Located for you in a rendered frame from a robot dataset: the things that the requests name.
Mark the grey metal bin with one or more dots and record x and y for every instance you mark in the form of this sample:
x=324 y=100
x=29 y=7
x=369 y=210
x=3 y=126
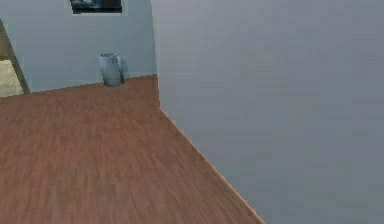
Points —
x=110 y=69

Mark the dark framed wall picture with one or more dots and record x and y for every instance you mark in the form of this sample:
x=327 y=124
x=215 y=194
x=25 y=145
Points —
x=96 y=5

